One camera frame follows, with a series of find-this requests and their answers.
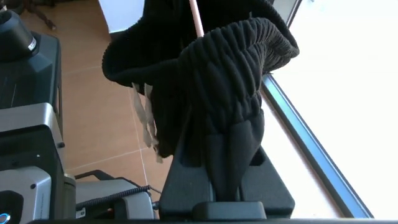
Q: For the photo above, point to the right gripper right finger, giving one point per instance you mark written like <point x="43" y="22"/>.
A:
<point x="267" y="186"/>

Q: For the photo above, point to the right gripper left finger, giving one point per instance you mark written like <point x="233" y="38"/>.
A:
<point x="183" y="189"/>

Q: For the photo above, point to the black garment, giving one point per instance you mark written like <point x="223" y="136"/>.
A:
<point x="217" y="77"/>

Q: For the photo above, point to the pink clothes hanger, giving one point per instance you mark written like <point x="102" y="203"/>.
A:
<point x="196" y="18"/>

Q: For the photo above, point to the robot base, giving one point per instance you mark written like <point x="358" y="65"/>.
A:
<point x="28" y="140"/>

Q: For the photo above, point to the window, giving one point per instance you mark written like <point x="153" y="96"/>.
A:
<point x="311" y="146"/>

